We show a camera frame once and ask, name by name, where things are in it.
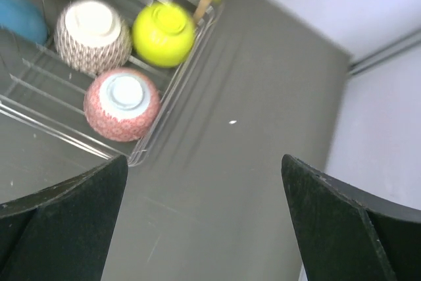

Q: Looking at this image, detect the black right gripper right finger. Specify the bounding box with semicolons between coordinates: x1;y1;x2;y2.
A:
281;155;420;280

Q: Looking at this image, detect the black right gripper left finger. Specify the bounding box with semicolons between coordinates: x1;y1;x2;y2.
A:
1;155;128;280

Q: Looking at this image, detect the patterned white floral bowl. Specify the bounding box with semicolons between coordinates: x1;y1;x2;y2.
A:
84;67;161;142

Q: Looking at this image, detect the green bowl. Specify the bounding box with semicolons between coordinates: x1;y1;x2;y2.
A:
132;1;195;68

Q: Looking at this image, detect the blue bowl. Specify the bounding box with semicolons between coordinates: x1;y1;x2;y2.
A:
1;0;48;45

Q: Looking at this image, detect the metal wire dish rack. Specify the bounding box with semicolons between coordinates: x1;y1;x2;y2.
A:
1;0;223;166

